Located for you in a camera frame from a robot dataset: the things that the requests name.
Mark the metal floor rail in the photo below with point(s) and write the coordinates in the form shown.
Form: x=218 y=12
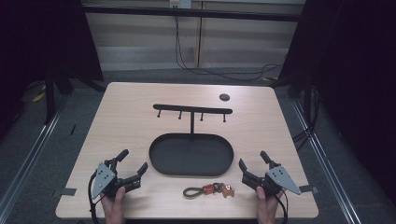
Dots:
x=327 y=168
x=29 y=158

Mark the white wall socket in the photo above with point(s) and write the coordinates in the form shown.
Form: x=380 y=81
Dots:
x=180 y=3

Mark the black hook rack with tray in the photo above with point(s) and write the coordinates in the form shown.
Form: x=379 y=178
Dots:
x=191 y=155

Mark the grey tape strip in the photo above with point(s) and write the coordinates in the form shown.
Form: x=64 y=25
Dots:
x=308 y=188
x=68 y=191

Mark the person's right hand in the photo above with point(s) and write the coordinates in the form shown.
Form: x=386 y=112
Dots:
x=267 y=207

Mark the black round disc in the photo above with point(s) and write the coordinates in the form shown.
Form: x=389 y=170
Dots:
x=224 y=97

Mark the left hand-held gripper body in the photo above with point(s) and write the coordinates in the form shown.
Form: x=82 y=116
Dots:
x=107 y=183

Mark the black metal stand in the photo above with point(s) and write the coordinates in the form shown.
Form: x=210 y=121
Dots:
x=49 y=96

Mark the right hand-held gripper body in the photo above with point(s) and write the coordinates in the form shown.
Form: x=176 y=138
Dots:
x=277 y=180

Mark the small black floor tape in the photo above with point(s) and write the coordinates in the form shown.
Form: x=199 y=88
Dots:
x=73 y=129

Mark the yellow floor scrap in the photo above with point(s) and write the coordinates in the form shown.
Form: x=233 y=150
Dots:
x=38 y=97

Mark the dark curtain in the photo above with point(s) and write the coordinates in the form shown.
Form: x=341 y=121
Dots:
x=351 y=77
x=37 y=40

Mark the black horizontal bar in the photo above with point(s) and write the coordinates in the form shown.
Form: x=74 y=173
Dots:
x=193 y=13

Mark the person's left hand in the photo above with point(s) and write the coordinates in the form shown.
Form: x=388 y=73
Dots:
x=114 y=207

